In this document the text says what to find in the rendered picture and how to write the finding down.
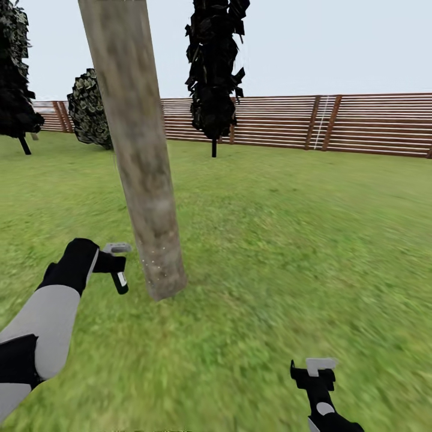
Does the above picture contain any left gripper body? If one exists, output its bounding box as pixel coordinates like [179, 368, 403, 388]
[93, 253, 127, 273]

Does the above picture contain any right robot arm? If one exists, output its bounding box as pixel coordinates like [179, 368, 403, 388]
[290, 358, 364, 432]

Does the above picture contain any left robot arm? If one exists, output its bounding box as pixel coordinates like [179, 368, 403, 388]
[0, 241, 133, 425]

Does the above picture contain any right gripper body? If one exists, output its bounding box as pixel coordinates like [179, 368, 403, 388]
[295, 368, 334, 392]

